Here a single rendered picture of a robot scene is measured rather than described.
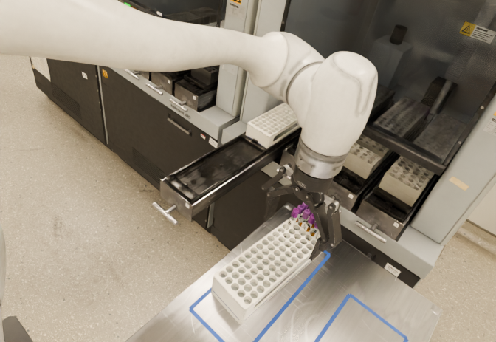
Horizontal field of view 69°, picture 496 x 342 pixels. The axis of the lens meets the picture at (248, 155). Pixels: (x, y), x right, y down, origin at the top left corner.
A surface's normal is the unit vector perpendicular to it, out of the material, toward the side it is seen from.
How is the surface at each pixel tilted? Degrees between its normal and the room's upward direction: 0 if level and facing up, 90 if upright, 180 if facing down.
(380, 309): 0
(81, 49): 106
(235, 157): 0
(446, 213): 90
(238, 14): 90
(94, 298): 0
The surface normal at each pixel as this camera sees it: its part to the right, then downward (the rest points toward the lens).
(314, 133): -0.70, 0.44
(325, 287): 0.15, -0.76
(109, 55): 0.42, 0.78
